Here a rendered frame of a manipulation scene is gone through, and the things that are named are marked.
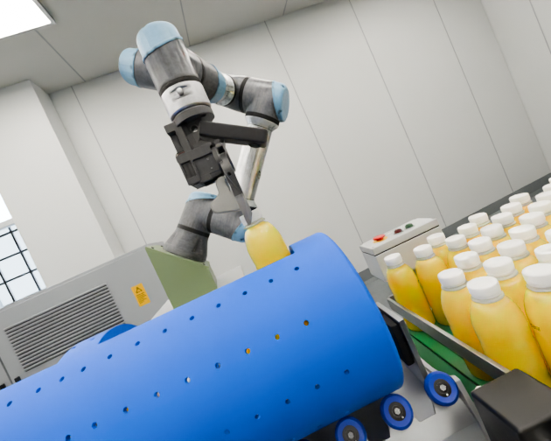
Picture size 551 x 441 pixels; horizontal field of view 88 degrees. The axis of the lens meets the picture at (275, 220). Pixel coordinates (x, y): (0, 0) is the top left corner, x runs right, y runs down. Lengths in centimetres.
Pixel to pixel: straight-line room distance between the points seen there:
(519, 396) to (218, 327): 36
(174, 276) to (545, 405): 83
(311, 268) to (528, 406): 28
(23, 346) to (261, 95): 217
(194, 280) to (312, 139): 294
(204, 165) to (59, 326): 203
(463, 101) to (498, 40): 104
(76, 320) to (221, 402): 199
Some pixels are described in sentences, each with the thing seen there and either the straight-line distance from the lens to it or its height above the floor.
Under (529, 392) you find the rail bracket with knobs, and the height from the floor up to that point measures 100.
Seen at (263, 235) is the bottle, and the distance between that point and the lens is 48.
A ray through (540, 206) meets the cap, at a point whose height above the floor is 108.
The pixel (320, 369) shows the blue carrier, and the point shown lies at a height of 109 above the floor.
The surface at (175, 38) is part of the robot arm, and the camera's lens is 58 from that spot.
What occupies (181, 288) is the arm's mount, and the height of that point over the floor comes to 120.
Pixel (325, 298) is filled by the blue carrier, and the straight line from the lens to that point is 41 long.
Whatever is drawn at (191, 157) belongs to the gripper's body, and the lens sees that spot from 50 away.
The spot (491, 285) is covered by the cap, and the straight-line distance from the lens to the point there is 51.
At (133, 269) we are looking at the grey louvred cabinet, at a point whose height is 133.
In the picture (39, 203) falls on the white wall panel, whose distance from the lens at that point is 353.
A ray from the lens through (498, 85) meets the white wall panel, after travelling 534.
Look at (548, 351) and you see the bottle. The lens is 57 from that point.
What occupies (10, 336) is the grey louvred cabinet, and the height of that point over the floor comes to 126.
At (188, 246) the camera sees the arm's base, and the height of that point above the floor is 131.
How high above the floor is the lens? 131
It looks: 2 degrees down
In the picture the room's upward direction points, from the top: 24 degrees counter-clockwise
